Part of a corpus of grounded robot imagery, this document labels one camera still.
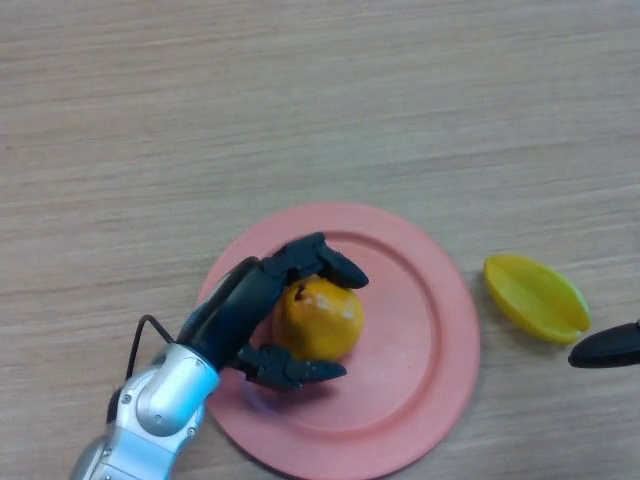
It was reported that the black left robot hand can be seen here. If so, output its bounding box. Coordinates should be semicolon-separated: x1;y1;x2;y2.
174;232;370;392

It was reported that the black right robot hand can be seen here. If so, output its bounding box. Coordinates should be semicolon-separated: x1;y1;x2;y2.
568;319;640;370

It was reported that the yellow pear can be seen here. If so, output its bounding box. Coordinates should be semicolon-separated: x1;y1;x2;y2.
272;276;365;364

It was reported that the pink round plate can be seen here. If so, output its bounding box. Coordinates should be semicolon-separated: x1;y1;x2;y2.
197;201;482;480

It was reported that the yellow starfruit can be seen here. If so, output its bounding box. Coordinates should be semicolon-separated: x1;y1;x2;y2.
482;254;592;345

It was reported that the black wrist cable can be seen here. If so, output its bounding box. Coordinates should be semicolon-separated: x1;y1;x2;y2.
106;314;177;427

